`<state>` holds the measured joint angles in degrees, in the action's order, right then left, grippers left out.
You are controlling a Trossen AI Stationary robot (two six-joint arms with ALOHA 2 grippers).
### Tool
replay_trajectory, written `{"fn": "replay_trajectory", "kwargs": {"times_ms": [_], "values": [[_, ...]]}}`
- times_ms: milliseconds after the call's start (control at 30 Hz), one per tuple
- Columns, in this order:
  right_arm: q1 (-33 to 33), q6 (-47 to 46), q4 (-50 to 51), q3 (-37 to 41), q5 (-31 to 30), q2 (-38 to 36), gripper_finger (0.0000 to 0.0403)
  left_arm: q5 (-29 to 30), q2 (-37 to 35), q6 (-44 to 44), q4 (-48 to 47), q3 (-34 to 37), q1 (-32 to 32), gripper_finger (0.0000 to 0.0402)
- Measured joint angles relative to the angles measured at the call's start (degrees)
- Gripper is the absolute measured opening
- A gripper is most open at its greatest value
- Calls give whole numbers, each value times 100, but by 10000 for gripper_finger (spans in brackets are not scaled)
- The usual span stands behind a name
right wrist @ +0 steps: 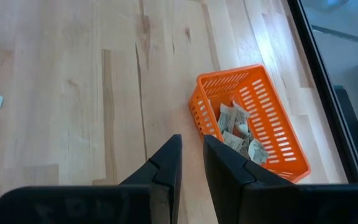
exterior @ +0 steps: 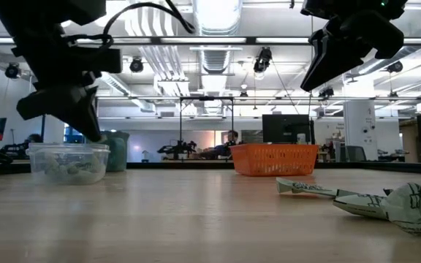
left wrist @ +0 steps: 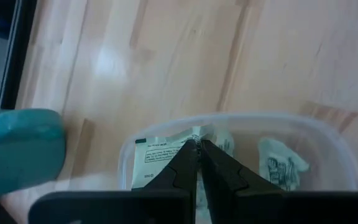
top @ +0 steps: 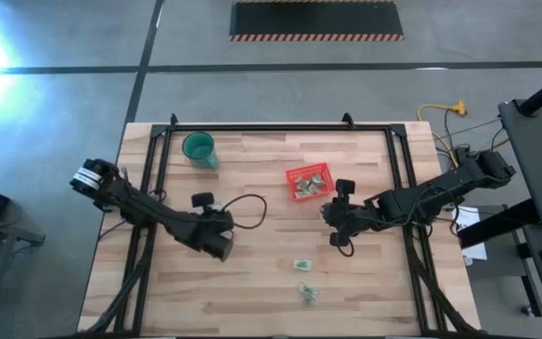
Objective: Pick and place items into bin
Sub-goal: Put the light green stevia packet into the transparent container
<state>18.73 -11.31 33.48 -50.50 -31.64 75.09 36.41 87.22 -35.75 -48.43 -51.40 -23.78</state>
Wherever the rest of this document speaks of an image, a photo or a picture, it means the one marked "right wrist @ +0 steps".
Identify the black metal table frame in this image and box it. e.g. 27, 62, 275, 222
286, 0, 358, 184

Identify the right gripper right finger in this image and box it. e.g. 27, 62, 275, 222
203, 134, 358, 224

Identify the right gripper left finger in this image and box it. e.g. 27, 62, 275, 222
0, 134, 183, 224

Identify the orange plastic slotted basket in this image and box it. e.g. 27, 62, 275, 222
188, 63, 311, 184

